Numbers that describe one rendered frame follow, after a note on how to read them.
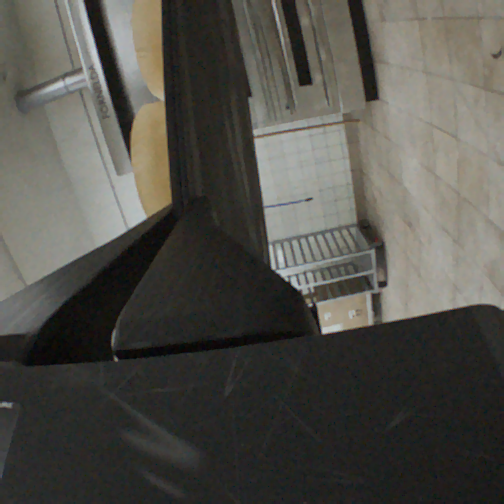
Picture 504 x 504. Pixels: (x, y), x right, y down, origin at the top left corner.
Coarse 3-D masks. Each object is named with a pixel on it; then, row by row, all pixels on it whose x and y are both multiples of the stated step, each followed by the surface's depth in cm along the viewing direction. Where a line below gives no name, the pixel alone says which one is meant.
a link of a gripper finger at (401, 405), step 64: (128, 256) 7; (0, 320) 5; (64, 320) 5; (448, 320) 3; (0, 384) 4; (64, 384) 4; (128, 384) 3; (192, 384) 3; (256, 384) 3; (320, 384) 3; (384, 384) 3; (448, 384) 3; (0, 448) 4; (64, 448) 3; (128, 448) 3; (192, 448) 3; (256, 448) 3; (320, 448) 3; (384, 448) 3; (448, 448) 2
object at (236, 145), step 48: (192, 0) 14; (192, 48) 13; (240, 48) 51; (192, 96) 12; (240, 96) 36; (192, 144) 11; (240, 144) 28; (192, 192) 10; (240, 192) 23; (240, 240) 20
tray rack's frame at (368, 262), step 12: (360, 228) 422; (360, 240) 423; (360, 252) 379; (372, 252) 379; (300, 264) 384; (312, 264) 382; (372, 264) 387; (348, 276) 390; (372, 276) 398; (300, 288) 394; (324, 300) 402; (336, 300) 401
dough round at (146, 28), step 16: (144, 0) 13; (160, 0) 13; (144, 16) 13; (160, 16) 13; (144, 32) 13; (160, 32) 13; (144, 48) 14; (160, 48) 14; (144, 64) 14; (160, 64) 14; (160, 80) 15; (160, 96) 16
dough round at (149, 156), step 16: (144, 112) 13; (160, 112) 13; (144, 128) 13; (160, 128) 12; (144, 144) 12; (160, 144) 12; (144, 160) 12; (160, 160) 12; (144, 176) 12; (160, 176) 12; (144, 192) 13; (160, 192) 13; (144, 208) 13; (160, 208) 13
